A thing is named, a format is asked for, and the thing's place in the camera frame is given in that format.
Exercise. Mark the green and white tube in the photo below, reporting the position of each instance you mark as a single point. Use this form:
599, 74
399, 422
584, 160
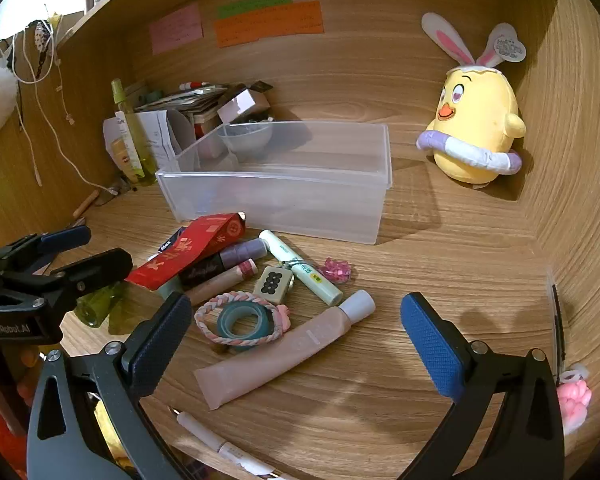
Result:
305, 272

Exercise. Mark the green paper note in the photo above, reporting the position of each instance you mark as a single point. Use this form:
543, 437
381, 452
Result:
254, 5

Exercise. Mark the orange paper note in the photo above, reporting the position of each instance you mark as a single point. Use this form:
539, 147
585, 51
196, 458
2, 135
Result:
270, 24

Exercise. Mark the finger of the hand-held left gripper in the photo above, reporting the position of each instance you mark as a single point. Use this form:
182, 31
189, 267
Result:
70, 237
105, 265

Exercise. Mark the wooden stick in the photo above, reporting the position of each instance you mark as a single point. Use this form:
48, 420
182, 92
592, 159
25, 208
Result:
87, 202

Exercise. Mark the clear plastic bowl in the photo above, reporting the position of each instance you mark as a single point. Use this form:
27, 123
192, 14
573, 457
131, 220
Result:
245, 140

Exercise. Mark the pink hair clip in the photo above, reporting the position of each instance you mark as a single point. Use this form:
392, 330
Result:
337, 270

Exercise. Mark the white paper sheets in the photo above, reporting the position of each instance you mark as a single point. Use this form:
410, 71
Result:
162, 132

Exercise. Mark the person's left hand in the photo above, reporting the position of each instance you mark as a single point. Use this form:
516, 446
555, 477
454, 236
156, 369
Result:
29, 362

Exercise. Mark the red paper packet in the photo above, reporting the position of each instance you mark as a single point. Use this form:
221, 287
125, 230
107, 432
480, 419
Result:
190, 252

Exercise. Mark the beige tube with pink cap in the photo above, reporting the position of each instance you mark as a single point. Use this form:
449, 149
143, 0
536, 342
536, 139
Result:
220, 280

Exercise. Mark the yellow soft object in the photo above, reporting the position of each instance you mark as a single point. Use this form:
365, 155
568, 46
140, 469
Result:
107, 430

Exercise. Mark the yellow chick plush toy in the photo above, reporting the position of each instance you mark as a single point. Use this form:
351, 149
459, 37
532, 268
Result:
475, 120

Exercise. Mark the teal tape roll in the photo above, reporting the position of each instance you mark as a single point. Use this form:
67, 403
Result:
225, 322

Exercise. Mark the small open cardboard box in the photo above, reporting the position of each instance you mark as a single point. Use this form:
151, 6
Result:
242, 102

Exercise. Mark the pink cream tube white cap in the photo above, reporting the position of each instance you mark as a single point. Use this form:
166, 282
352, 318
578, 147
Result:
280, 355

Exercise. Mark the clear plastic box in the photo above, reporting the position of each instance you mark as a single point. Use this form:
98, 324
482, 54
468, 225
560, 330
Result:
280, 205

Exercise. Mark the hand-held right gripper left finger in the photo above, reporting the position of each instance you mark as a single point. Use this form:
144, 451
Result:
160, 340

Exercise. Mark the pink paper note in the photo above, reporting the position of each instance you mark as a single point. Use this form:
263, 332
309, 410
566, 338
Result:
176, 29

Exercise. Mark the dark blue small packet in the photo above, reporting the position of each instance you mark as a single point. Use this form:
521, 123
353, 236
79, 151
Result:
167, 240

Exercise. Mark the white pen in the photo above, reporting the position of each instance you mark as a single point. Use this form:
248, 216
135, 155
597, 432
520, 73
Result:
205, 435

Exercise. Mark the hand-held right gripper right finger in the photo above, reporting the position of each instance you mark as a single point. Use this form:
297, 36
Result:
430, 345

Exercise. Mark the green glass bottle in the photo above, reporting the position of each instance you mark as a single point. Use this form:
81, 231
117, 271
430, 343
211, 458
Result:
97, 305

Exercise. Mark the yellow-green spray bottle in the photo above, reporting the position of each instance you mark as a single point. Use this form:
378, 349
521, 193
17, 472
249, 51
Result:
135, 135

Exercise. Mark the mahjong tile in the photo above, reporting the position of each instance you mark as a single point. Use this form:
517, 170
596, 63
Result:
274, 285

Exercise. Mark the red and white marker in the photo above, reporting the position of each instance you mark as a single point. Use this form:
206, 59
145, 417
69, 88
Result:
195, 86

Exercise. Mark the mint green case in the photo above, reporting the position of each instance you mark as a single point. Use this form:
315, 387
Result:
169, 294

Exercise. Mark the black tube with purple cap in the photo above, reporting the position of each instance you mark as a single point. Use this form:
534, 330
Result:
240, 251

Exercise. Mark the cream lotion tube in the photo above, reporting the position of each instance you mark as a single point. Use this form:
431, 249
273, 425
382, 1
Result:
125, 157

